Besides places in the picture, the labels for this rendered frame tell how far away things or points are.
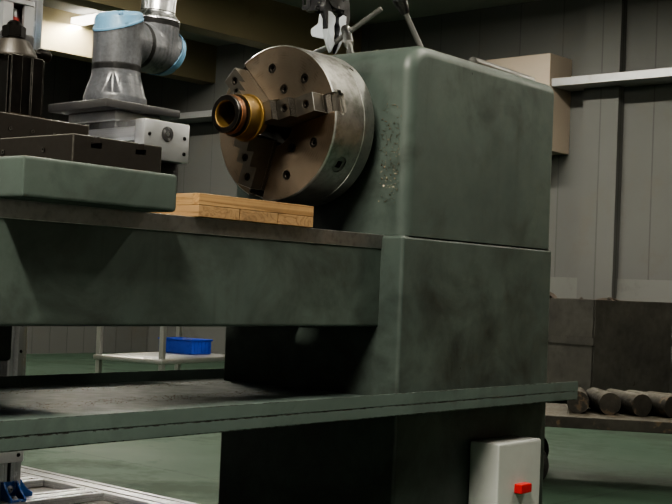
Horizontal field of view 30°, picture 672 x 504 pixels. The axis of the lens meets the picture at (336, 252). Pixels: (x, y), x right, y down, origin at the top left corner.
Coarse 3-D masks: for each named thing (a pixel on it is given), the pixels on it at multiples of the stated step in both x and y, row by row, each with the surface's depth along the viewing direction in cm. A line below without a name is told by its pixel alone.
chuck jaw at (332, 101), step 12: (300, 96) 242; (312, 96) 241; (324, 96) 243; (336, 96) 244; (264, 108) 243; (276, 108) 243; (288, 108) 242; (300, 108) 242; (312, 108) 240; (324, 108) 243; (336, 108) 243; (276, 120) 243; (288, 120) 244; (300, 120) 245
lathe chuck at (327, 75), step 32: (256, 64) 256; (288, 64) 250; (320, 64) 245; (288, 96) 250; (352, 96) 247; (320, 128) 244; (352, 128) 246; (224, 160) 260; (288, 160) 249; (320, 160) 244; (352, 160) 249; (288, 192) 249; (320, 192) 251
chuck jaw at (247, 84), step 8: (232, 72) 254; (240, 72) 254; (248, 72) 256; (232, 80) 254; (240, 80) 253; (248, 80) 253; (232, 88) 254; (240, 88) 250; (248, 88) 251; (256, 88) 253; (264, 96) 253
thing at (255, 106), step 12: (228, 96) 240; (240, 96) 242; (252, 96) 244; (216, 108) 242; (228, 108) 245; (240, 108) 239; (252, 108) 241; (216, 120) 242; (228, 120) 245; (240, 120) 239; (252, 120) 241; (264, 120) 242; (228, 132) 240; (240, 132) 242; (252, 132) 243
